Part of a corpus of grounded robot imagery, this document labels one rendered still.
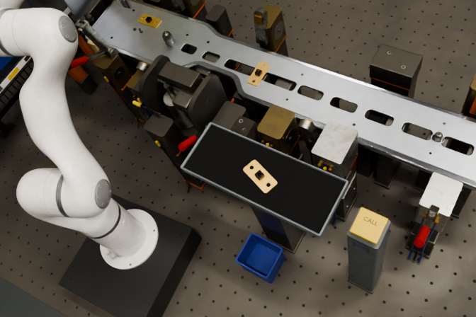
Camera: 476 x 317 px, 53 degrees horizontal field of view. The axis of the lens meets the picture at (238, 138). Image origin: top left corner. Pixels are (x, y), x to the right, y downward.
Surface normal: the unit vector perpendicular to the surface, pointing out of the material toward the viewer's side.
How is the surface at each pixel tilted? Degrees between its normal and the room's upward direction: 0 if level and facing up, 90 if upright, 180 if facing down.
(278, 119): 0
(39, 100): 61
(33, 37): 47
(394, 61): 0
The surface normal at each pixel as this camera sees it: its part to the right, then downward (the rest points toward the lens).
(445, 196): -0.22, -0.48
